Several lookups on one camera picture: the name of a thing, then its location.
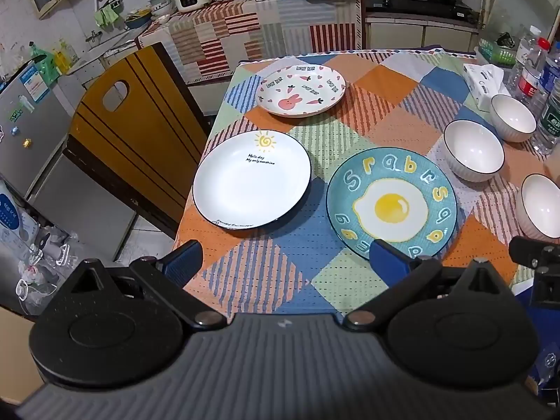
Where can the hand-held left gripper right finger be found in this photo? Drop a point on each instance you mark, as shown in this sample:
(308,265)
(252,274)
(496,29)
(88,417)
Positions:
(387,257)

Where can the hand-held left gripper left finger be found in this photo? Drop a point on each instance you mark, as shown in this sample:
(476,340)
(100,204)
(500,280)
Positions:
(186,259)

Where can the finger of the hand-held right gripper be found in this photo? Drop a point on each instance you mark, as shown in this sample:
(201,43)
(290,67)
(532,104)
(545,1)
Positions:
(527,250)

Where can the white ribbed bowl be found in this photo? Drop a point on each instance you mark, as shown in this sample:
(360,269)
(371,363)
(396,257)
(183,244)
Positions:
(539,205)
(512,118)
(474,153)

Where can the teal fried egg plate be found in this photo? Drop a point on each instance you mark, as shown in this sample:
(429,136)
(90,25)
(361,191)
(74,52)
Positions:
(391,203)

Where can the white sun print plate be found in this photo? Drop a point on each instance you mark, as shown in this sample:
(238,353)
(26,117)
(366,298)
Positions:
(251,183)

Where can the pink rabbit print plate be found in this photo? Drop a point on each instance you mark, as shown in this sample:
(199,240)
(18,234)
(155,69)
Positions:
(302,92)

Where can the stacked bowls by sink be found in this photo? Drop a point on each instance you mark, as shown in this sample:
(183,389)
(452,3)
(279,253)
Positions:
(159,5)

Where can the green label water bottle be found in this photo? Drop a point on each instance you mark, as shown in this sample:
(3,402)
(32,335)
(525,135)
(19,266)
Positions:
(552,118)

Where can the white plastic bag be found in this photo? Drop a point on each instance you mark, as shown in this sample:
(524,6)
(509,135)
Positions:
(33,284)

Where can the white tissue pack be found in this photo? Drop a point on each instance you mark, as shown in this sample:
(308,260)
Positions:
(484,87)

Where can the red label water bottle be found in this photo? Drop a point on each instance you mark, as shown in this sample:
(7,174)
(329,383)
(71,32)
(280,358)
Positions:
(530,74)

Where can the white blue printed bag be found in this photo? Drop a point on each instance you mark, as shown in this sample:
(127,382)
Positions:
(13,223)

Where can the blue label water bottle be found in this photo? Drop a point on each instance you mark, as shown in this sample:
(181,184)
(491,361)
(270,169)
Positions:
(552,70)

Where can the grey fridge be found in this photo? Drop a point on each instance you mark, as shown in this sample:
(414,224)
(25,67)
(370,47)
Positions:
(39,131)

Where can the green plastic basket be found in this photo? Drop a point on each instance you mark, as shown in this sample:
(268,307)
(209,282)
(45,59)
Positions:
(492,54)

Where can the clear white cap bottle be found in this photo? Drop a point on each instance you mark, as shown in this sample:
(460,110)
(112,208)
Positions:
(523,50)

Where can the cream base cabinet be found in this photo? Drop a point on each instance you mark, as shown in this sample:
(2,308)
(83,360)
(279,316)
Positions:
(415,35)

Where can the yellow detergent bottle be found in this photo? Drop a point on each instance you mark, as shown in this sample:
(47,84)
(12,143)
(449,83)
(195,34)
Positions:
(63,59)

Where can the sink faucet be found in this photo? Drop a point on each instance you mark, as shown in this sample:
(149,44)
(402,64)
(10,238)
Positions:
(92,37)

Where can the striped counter cloth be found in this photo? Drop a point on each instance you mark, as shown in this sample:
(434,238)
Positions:
(262,30)

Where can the blue dish by sink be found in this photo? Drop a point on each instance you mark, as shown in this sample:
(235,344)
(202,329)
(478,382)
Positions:
(138,21)

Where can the green detergent bottle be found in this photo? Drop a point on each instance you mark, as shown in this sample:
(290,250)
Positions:
(41,60)

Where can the green rag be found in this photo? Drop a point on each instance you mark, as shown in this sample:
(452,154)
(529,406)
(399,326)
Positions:
(107,15)

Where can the black gas stove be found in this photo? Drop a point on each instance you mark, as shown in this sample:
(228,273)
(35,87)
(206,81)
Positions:
(415,2)

